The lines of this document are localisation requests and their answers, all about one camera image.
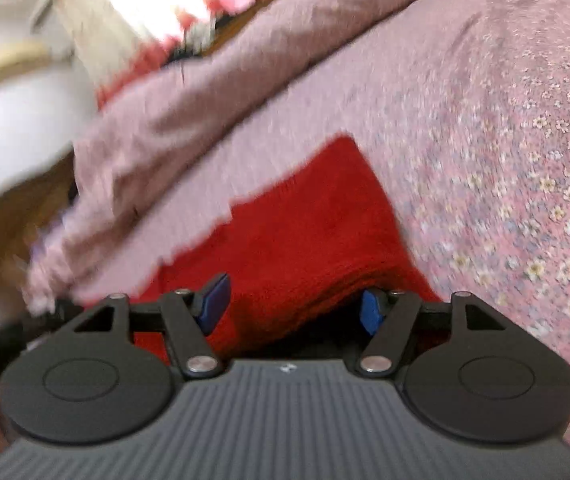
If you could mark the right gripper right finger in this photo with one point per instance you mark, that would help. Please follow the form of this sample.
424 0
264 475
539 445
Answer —
464 368

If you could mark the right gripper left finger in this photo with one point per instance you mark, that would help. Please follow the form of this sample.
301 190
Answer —
113 369

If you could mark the red knit sweater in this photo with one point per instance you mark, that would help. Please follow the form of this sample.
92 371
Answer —
297 250

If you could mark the pink crumpled duvet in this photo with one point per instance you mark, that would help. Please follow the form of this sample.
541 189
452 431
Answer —
144 139

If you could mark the pink floral bed sheet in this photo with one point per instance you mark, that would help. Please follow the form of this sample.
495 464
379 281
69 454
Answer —
463 109

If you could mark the red white floral curtain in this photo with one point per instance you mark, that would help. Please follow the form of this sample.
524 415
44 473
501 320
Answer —
118 41

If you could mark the cream wall air conditioner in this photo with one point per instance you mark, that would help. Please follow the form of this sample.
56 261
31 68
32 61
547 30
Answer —
24 57

